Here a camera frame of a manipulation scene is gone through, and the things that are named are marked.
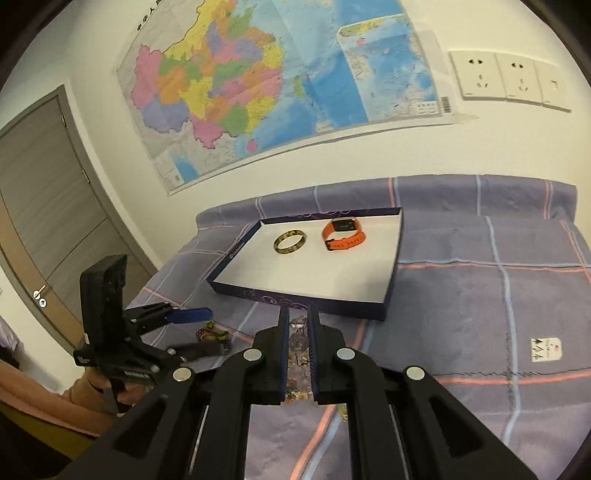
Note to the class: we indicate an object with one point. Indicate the person's left forearm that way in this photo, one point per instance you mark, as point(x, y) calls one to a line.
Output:
point(46, 406)

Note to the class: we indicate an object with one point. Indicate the orange wristwatch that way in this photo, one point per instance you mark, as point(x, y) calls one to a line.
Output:
point(346, 241)

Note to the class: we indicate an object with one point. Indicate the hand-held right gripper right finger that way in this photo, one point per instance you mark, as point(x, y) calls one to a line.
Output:
point(314, 344)

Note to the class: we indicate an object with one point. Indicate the colourful wall map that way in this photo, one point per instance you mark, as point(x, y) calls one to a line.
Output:
point(277, 78)

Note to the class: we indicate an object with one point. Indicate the white wall socket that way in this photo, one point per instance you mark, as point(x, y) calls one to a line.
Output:
point(521, 77)
point(478, 74)

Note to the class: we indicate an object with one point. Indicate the grey-brown door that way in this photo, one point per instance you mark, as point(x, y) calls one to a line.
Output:
point(46, 184)

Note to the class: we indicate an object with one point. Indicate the yellow speckled bangle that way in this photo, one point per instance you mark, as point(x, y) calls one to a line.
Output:
point(278, 247)

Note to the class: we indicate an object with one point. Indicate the white cloth label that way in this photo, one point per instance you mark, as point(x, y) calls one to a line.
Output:
point(547, 349)

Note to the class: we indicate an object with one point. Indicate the person's left hand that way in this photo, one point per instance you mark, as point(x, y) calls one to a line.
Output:
point(135, 394)

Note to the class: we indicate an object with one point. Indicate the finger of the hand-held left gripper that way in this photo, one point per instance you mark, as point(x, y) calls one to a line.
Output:
point(191, 315)
point(203, 350)

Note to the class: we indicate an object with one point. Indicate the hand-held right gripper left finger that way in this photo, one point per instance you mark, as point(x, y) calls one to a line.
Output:
point(284, 344)

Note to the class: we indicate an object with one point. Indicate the white shallow box tray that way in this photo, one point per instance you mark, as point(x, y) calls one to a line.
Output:
point(314, 272)

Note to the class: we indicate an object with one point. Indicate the purple plaid blanket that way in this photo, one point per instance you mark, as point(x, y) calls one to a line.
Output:
point(461, 277)

